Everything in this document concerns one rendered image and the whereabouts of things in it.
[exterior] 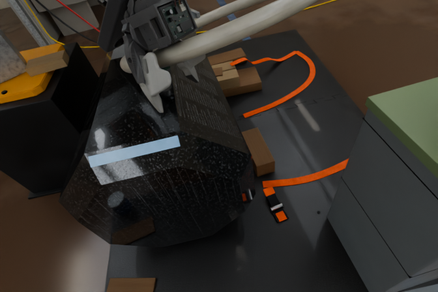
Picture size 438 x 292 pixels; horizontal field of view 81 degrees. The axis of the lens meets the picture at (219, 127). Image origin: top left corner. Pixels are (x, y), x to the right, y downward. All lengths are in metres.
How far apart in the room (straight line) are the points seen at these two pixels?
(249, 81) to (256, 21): 1.81
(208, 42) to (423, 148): 0.60
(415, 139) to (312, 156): 1.04
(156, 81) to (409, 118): 0.68
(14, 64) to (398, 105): 1.76
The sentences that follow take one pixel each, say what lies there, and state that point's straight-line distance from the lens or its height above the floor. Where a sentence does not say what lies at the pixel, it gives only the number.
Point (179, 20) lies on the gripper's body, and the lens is 0.40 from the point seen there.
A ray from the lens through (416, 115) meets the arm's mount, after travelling 0.88.
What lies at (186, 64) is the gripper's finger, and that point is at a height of 1.20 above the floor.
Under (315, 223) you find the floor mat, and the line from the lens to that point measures 1.57.
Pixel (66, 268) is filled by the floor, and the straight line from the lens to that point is 1.85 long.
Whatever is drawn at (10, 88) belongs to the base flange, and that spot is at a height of 0.78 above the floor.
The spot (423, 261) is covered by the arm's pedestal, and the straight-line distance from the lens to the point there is 1.03.
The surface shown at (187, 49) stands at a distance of 0.40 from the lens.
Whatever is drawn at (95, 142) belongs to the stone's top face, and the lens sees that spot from 1.00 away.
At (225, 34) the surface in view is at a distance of 0.39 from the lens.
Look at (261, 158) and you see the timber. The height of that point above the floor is 0.13.
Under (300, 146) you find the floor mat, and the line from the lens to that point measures 1.82.
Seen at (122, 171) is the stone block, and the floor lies 0.76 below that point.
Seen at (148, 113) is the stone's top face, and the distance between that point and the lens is 1.00.
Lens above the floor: 1.45
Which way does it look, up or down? 47 degrees down
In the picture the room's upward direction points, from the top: 13 degrees counter-clockwise
